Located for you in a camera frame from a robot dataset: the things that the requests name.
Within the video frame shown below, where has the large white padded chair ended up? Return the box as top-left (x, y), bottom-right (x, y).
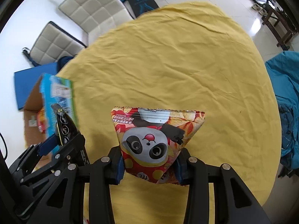
top-left (58, 0), bottom-right (133, 38)

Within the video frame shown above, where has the black wipes packet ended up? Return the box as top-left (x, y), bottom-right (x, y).
top-left (51, 103), bottom-right (82, 146)

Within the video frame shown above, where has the blue bean bag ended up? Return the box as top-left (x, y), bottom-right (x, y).
top-left (265, 51), bottom-right (299, 175)

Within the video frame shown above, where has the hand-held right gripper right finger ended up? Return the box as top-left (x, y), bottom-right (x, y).
top-left (173, 148), bottom-right (272, 224)

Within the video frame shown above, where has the red snack packet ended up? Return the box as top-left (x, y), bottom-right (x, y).
top-left (36, 108), bottom-right (48, 133)

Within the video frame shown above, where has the cardboard box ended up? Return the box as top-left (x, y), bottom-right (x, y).
top-left (23, 73), bottom-right (80, 155)

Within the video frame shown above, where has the dark blue cloth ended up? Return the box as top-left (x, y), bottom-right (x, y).
top-left (57, 55), bottom-right (78, 71)

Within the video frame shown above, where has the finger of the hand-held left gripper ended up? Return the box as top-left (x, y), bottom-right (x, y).
top-left (22, 133), bottom-right (60, 168)
top-left (50, 134), bottom-right (90, 175)

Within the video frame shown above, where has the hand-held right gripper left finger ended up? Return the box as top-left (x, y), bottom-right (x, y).
top-left (35, 146), bottom-right (125, 224)

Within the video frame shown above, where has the small white padded chair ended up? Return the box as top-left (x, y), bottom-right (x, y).
top-left (30, 21), bottom-right (86, 66)

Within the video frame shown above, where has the yellow tablecloth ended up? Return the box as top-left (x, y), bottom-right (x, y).
top-left (56, 2), bottom-right (282, 224)

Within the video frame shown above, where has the dark wooden chair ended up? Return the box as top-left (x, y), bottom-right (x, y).
top-left (260, 0), bottom-right (298, 50)

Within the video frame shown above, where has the panda print snack packet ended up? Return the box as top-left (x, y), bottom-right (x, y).
top-left (110, 106), bottom-right (206, 186)

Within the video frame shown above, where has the blue foam mat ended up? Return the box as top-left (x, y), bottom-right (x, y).
top-left (13, 62), bottom-right (59, 111)

